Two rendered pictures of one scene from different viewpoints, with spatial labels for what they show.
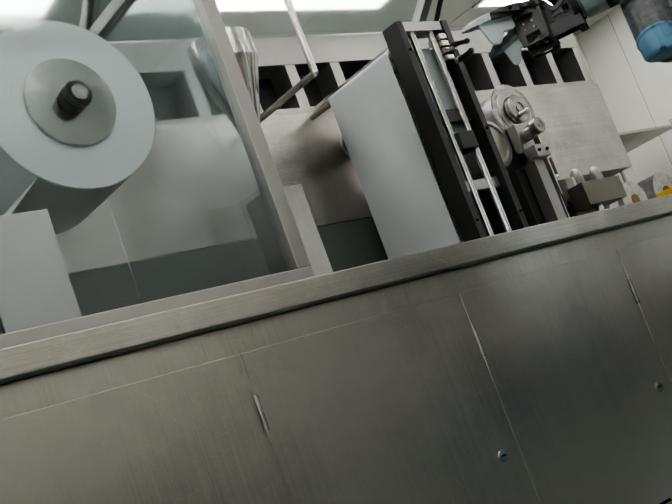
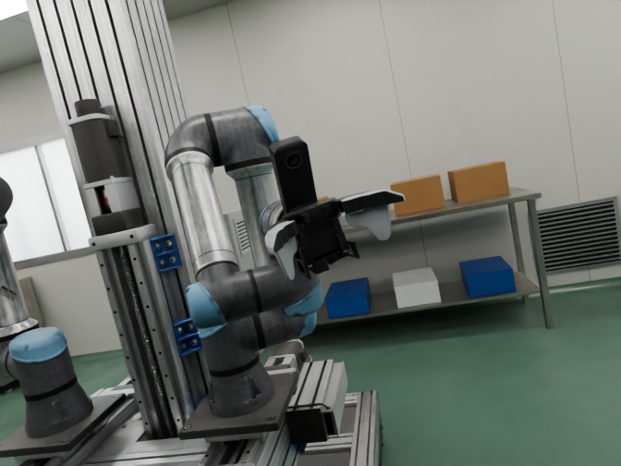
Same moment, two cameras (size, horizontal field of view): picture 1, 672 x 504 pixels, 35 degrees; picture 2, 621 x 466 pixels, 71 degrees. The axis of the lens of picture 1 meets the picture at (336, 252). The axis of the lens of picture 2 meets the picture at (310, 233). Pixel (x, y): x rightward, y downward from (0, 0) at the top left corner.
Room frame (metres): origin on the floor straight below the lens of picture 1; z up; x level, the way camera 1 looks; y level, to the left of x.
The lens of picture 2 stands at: (2.16, -0.05, 1.28)
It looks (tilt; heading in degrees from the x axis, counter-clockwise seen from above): 7 degrees down; 233
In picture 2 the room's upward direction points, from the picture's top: 12 degrees counter-clockwise
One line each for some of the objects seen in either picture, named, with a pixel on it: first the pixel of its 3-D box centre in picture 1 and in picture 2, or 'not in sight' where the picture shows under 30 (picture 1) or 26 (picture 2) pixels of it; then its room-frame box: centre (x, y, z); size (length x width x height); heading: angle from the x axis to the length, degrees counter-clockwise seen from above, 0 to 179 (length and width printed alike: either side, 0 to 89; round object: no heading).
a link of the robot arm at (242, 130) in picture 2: not in sight; (263, 227); (1.64, -0.89, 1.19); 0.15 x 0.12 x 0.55; 157
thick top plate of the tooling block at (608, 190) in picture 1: (548, 217); not in sight; (2.79, -0.56, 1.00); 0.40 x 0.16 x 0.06; 41
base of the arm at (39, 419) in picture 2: not in sight; (55, 401); (2.09, -1.31, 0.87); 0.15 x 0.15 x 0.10
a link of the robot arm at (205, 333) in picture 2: not in sight; (229, 330); (1.76, -0.94, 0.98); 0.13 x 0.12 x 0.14; 157
